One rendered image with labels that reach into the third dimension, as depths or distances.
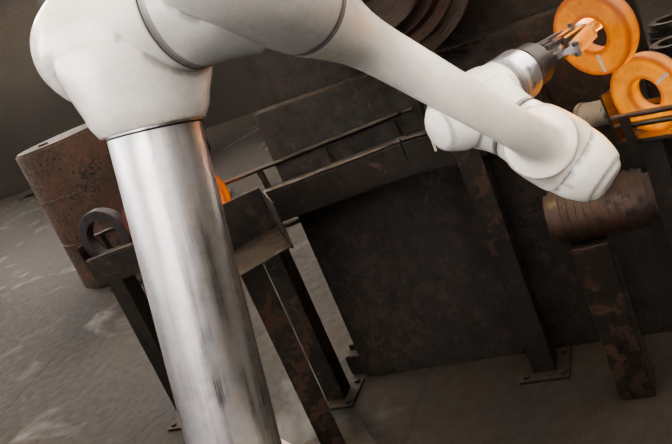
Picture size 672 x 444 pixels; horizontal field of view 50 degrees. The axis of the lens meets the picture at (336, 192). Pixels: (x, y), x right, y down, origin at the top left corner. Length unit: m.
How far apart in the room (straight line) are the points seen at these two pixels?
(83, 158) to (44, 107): 6.33
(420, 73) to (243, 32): 0.27
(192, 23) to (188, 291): 0.27
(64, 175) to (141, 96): 3.56
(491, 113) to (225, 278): 0.39
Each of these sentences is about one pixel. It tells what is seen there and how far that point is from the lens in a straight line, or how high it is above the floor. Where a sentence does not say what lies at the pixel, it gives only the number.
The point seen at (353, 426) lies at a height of 0.01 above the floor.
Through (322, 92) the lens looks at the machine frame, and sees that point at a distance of 1.89.
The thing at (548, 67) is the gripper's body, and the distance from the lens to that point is 1.23.
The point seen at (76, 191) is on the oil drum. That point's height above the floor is 0.59.
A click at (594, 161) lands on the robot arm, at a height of 0.77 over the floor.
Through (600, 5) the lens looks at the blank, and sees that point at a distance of 1.35.
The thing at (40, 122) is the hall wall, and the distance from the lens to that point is 10.70.
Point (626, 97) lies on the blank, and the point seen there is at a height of 0.70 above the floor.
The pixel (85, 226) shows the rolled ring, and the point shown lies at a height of 0.73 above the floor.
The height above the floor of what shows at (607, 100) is 0.70.
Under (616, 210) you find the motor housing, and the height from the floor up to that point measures 0.48.
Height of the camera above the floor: 1.13
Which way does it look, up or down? 16 degrees down
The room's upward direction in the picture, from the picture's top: 23 degrees counter-clockwise
